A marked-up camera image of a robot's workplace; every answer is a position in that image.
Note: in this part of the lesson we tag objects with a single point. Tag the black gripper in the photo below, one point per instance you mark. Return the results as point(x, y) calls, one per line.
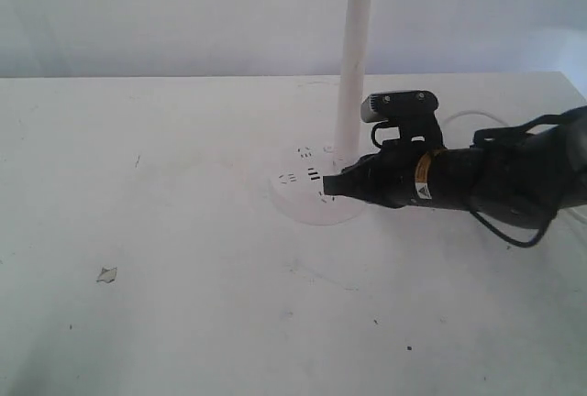
point(393, 178)

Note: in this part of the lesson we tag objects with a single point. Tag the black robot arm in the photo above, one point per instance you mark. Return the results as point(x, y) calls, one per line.
point(519, 175)

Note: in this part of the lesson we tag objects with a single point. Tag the white desk lamp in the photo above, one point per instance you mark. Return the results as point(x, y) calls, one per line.
point(296, 188)

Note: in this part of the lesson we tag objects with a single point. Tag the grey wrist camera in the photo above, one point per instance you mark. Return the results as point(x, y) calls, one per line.
point(378, 107)

